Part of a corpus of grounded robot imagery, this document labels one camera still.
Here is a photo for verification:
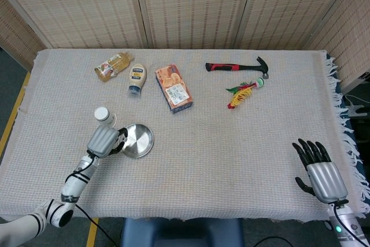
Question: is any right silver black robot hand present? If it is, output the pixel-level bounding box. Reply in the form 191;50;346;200
291;138;349;204

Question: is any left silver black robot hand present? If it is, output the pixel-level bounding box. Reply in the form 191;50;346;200
86;125;129;158

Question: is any white lidded jar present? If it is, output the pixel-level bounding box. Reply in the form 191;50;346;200
94;106;119;130

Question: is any round metal plate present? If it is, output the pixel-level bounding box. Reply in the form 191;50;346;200
120;123;155;160

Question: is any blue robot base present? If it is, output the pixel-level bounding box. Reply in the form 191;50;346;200
120;217;245;247

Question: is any black equipment box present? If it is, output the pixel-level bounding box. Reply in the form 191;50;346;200
350;116;370;145

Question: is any mayonnaise squeeze bottle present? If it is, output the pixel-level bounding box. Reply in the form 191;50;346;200
127;62;147;97

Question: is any amber juice bottle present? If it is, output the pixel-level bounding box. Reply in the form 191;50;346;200
94;51;134;83

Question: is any orange snack box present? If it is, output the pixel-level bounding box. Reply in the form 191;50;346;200
154;63;195;114

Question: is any yellow floor tape strip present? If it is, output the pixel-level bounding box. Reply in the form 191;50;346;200
86;217;99;247
0;72;31;157

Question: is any beige woven fringed tablecloth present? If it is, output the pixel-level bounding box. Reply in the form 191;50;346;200
0;47;370;225

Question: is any colourful feather shuttlecock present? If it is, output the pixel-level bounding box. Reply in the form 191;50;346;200
225;76;265;111

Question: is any bamboo folding screen panel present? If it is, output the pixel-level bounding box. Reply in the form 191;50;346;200
306;0;370;93
134;0;257;50
0;0;148;50
0;0;47;71
235;0;359;51

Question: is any red black claw hammer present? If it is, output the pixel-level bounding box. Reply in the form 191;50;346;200
205;56;271;80

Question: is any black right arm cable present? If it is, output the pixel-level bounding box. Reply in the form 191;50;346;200
332;204;370;247

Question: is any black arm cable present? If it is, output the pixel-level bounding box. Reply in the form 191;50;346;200
332;204;370;247
65;154;120;247

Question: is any white plug with cable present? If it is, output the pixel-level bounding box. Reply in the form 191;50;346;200
345;94;367;118

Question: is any black floor cable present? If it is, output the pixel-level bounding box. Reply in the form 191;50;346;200
253;235;294;247

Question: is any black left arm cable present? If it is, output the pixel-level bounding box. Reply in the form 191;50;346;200
65;154;120;247

